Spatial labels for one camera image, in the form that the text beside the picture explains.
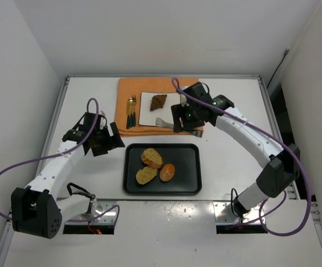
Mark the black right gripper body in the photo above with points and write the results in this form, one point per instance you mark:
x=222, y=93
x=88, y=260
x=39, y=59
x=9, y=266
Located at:
x=181, y=118

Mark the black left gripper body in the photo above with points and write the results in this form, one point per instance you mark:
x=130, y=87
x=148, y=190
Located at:
x=102, y=143

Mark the silver metal tongs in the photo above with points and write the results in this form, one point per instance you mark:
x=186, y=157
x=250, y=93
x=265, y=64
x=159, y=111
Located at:
x=161, y=123

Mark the toasted bread slice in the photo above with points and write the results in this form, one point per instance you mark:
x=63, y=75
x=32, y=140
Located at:
x=152, y=158
x=145, y=175

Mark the brown chocolate croissant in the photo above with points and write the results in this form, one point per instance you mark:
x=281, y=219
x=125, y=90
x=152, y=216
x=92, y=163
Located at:
x=157, y=102

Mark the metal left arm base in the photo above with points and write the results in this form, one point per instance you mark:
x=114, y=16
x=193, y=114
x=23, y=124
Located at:
x=104, y=213

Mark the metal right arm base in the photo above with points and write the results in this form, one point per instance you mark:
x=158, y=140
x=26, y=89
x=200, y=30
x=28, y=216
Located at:
x=225, y=217

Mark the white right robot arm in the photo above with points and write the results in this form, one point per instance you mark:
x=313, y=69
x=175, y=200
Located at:
x=276, y=162

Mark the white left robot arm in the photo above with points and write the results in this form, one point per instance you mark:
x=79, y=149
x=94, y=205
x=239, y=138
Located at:
x=35, y=208

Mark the white square plate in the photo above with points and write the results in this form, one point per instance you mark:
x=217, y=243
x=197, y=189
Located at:
x=147, y=117

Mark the black plastic tray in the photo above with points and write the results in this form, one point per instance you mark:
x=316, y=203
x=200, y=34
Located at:
x=186, y=180

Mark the orange cloth placemat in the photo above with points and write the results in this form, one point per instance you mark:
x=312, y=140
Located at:
x=127, y=87

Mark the orange round bun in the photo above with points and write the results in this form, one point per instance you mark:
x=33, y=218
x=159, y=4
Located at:
x=167, y=172

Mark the gold spoon green handle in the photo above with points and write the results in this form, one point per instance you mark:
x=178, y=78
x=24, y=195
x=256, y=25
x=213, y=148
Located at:
x=133, y=112

